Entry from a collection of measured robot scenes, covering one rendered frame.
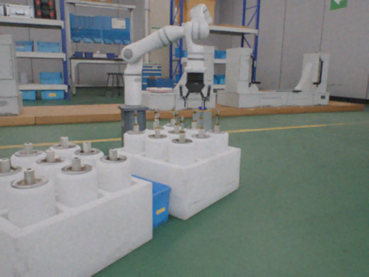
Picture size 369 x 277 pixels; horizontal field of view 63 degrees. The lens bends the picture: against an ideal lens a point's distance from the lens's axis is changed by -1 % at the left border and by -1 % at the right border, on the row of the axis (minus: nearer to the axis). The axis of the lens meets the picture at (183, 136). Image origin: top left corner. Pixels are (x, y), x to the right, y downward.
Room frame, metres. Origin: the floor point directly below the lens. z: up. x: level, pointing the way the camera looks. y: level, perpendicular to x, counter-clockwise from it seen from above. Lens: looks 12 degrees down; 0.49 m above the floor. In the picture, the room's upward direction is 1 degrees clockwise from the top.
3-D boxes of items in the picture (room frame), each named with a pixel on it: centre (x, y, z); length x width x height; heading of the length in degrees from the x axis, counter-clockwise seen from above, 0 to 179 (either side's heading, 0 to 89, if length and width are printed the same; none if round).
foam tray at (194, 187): (1.23, 0.03, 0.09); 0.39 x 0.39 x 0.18; 53
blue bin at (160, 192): (1.01, 0.19, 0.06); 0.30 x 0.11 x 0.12; 53
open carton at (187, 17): (6.70, -0.18, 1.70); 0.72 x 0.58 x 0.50; 117
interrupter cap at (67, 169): (0.72, 0.26, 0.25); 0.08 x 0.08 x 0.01
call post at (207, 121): (1.50, -0.09, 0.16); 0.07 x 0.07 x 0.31; 53
